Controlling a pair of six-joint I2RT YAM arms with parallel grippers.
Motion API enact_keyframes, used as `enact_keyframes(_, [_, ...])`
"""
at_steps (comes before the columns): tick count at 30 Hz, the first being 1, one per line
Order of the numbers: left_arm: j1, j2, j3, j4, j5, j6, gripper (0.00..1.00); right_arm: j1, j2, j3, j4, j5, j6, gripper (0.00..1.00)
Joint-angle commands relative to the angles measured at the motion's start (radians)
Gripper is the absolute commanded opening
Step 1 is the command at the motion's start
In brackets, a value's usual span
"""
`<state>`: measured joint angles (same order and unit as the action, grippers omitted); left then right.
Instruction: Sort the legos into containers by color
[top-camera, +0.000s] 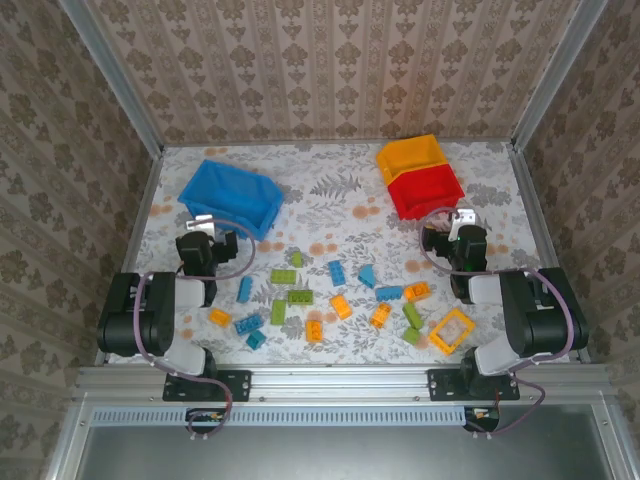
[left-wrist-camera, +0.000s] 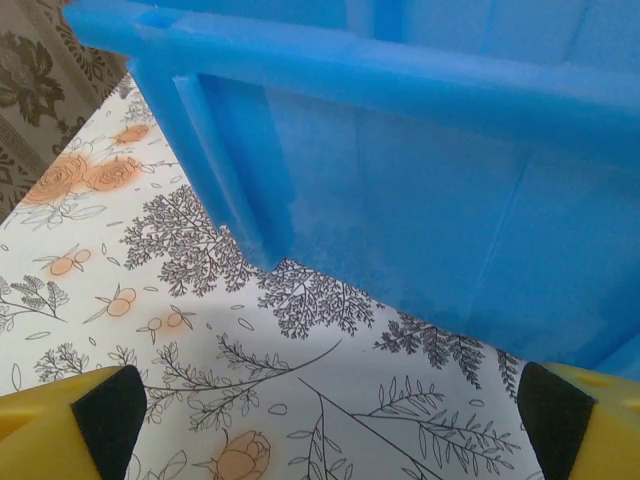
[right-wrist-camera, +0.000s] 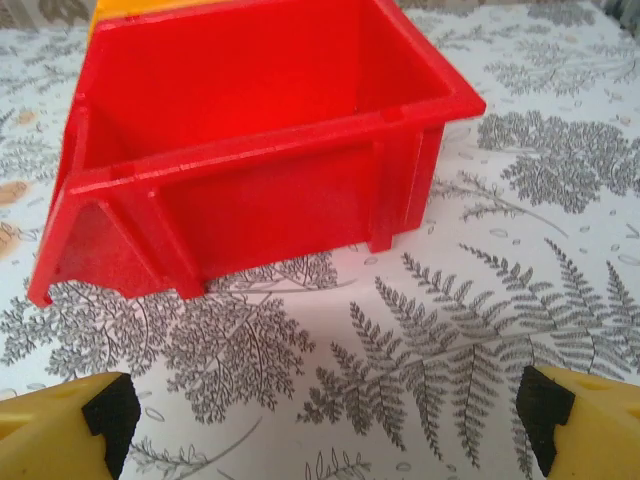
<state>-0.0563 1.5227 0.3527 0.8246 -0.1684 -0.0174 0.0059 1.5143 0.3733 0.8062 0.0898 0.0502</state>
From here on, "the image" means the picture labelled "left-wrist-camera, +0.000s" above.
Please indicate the blue plastic bin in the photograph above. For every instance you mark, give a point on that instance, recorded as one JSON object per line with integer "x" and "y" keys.
{"x": 400, "y": 175}

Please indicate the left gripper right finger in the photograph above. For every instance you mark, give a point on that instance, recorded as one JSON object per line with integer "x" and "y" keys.
{"x": 600, "y": 435}

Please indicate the floral tablecloth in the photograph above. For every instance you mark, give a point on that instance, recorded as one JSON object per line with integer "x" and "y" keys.
{"x": 200, "y": 310}

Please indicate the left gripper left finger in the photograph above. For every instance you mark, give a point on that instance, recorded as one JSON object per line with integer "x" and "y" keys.
{"x": 40, "y": 440}

